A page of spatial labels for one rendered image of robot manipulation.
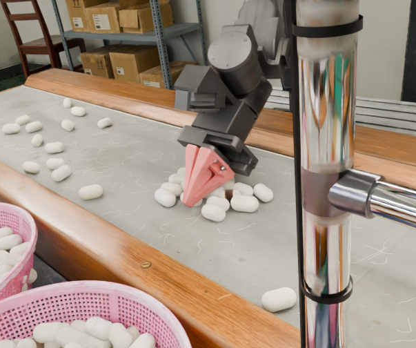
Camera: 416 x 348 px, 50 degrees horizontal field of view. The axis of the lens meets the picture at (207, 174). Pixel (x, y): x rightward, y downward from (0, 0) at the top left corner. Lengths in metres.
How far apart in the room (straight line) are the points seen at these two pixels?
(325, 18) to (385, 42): 2.48
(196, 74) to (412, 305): 0.34
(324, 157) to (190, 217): 0.42
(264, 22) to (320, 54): 0.50
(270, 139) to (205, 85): 0.24
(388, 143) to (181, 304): 0.41
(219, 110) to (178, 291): 0.24
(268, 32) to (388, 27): 1.99
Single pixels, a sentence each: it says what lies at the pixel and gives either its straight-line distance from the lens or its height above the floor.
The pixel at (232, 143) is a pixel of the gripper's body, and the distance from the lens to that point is 0.56.
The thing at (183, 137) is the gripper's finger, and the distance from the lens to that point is 0.62.
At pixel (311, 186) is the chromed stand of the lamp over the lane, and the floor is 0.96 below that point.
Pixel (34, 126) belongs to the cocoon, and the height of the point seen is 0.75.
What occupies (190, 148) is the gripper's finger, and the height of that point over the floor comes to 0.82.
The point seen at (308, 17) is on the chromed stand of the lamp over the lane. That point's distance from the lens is 0.18.
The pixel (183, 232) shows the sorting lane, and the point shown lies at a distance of 0.57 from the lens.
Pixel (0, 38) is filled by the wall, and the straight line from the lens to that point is 5.32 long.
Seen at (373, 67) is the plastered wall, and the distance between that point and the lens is 2.71.
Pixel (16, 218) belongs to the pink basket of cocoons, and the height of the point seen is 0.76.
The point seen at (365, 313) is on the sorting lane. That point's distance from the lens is 0.46.
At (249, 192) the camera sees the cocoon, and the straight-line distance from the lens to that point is 0.61.
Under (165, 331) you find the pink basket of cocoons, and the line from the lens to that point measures 0.44.
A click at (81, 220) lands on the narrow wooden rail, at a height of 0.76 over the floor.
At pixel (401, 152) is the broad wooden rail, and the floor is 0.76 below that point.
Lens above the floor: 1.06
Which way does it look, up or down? 28 degrees down
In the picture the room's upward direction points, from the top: 8 degrees counter-clockwise
